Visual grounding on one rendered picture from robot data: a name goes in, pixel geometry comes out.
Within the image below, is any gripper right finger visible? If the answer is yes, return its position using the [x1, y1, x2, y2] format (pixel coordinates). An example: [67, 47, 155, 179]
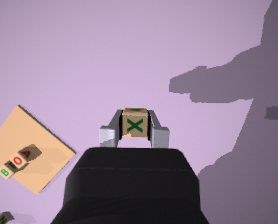
[147, 110, 170, 148]

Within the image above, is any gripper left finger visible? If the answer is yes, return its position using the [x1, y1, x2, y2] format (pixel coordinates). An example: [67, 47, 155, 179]
[99, 109, 123, 147]

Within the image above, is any peach flat mat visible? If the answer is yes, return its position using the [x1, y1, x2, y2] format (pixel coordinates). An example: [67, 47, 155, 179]
[0, 105, 76, 194]

